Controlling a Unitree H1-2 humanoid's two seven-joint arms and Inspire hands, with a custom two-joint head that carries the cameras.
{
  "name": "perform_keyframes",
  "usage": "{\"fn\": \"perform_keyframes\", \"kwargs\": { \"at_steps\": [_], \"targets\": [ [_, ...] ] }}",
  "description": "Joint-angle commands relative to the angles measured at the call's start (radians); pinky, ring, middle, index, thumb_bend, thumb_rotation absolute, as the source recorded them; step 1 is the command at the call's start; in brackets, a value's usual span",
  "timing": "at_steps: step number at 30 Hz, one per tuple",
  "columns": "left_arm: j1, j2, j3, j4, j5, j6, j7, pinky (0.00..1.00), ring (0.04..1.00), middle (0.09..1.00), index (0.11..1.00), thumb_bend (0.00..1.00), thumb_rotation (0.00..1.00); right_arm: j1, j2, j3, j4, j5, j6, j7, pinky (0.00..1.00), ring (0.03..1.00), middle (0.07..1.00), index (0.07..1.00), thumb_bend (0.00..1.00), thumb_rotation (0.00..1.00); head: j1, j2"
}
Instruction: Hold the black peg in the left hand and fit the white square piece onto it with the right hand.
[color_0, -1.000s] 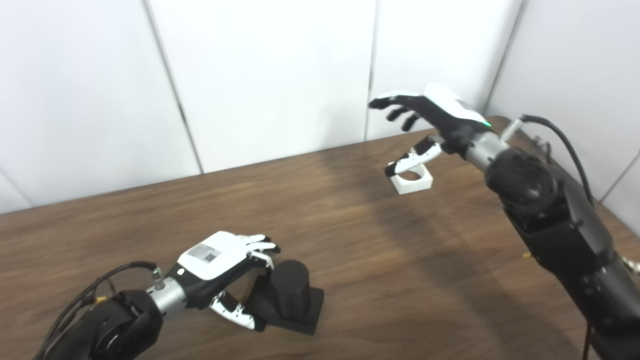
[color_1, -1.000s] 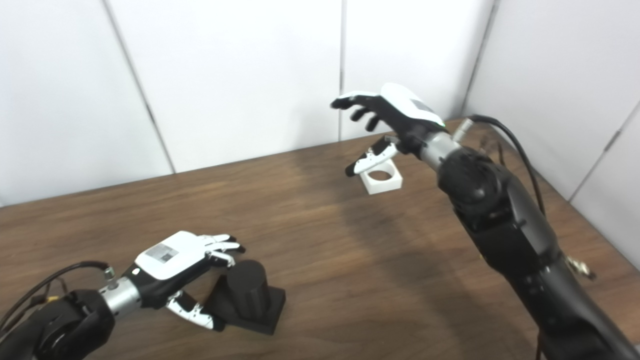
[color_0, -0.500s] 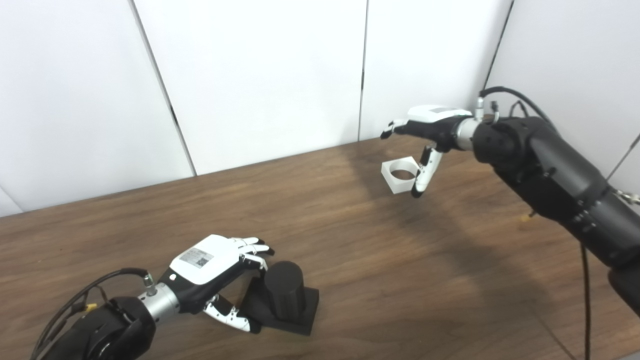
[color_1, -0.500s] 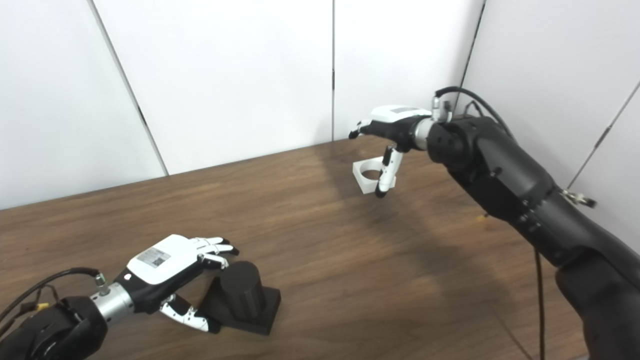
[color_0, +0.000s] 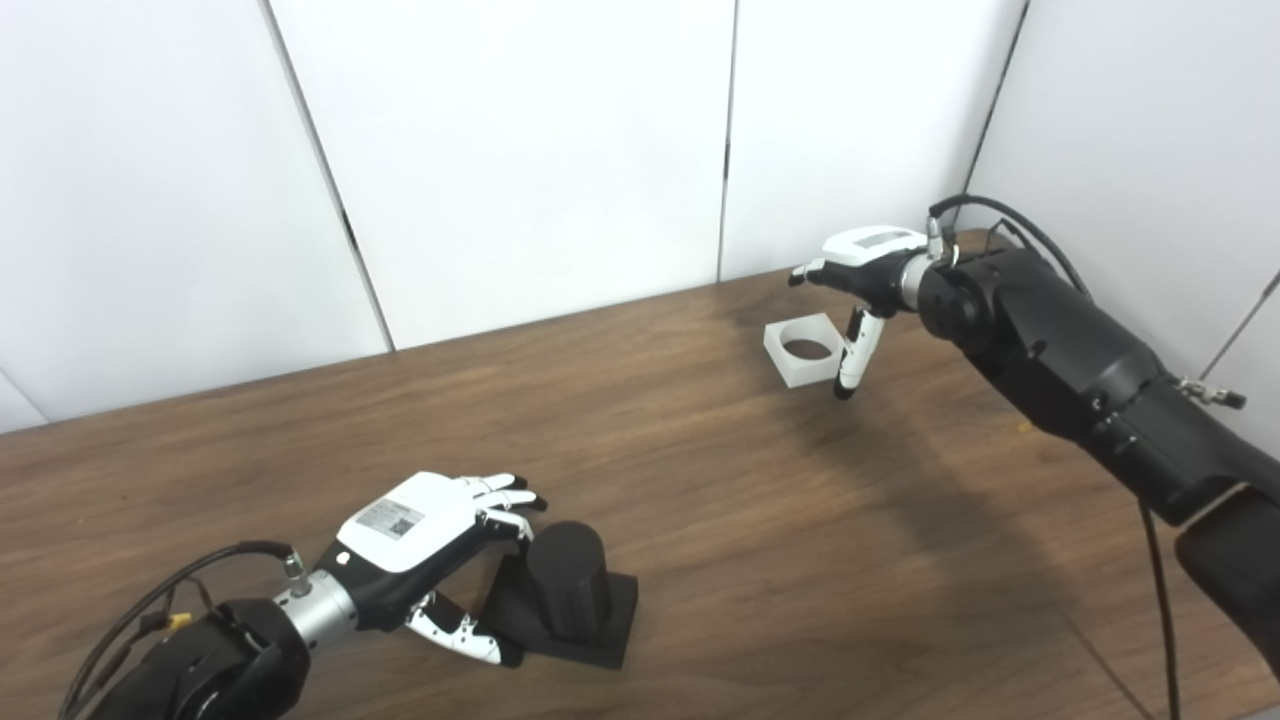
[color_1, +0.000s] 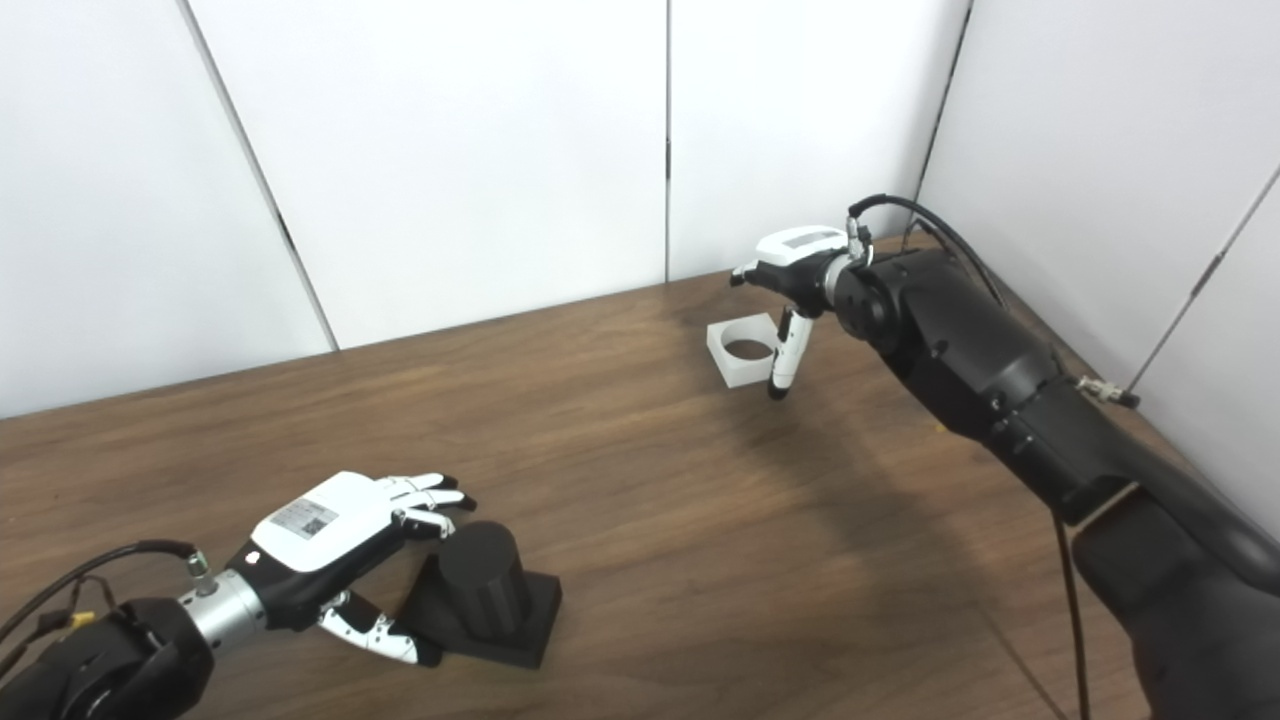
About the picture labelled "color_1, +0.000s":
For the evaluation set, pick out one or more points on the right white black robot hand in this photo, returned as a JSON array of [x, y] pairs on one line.
[[800, 250]]

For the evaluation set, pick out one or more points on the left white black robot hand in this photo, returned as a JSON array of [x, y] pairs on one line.
[[320, 530]]

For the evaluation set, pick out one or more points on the white square piece with hole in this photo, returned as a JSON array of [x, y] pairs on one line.
[[735, 372]]

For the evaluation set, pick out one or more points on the black peg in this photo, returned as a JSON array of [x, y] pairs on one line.
[[485, 585]]

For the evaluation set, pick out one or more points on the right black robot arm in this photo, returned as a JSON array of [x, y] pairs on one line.
[[960, 340]]

